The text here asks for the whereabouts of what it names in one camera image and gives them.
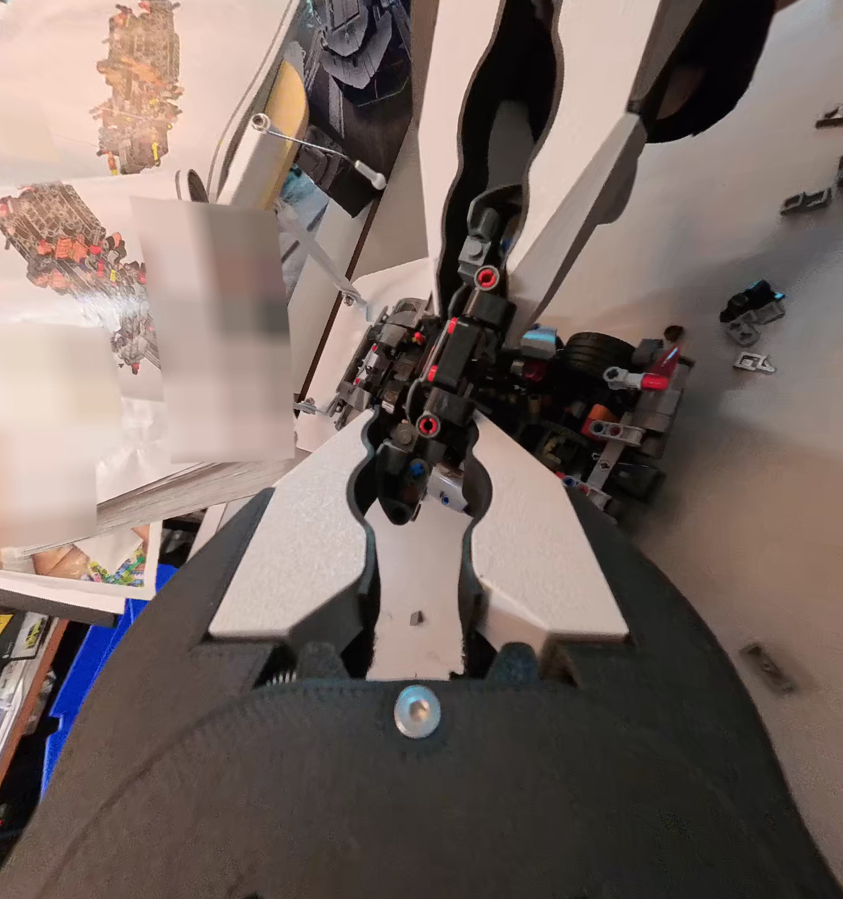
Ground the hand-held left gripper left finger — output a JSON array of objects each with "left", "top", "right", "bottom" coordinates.
[{"left": 207, "top": 409, "right": 380, "bottom": 678}]

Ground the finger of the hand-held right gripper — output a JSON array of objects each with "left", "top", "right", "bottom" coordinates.
[
  {"left": 416, "top": 0, "right": 503, "bottom": 317},
  {"left": 507, "top": 0, "right": 704, "bottom": 331}
]

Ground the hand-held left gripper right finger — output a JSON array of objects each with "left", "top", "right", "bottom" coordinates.
[{"left": 460, "top": 414, "right": 633, "bottom": 678}]

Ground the grey lego lever assembly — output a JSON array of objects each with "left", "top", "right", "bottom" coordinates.
[{"left": 602, "top": 343, "right": 696, "bottom": 438}]

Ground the black grey lego car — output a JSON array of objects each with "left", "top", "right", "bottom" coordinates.
[{"left": 375, "top": 204, "right": 696, "bottom": 528}]

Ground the dark lego set box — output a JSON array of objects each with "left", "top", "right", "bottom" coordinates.
[{"left": 281, "top": 0, "right": 415, "bottom": 219}]

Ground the black lego body section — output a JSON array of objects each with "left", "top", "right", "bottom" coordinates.
[{"left": 330, "top": 298, "right": 436, "bottom": 429}]

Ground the black curved lego brick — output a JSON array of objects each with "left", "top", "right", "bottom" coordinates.
[{"left": 719, "top": 280, "right": 787, "bottom": 324}]

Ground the white booklet stand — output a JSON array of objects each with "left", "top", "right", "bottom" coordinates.
[{"left": 176, "top": 0, "right": 438, "bottom": 454}]

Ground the colourful printed leaflet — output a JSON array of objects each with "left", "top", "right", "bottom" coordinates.
[{"left": 0, "top": 523, "right": 162, "bottom": 619}]

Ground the blue storage bin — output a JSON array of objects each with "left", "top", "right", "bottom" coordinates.
[{"left": 0, "top": 604, "right": 155, "bottom": 788}]

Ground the open instruction booklet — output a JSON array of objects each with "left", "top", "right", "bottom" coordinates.
[{"left": 0, "top": 0, "right": 303, "bottom": 563}]

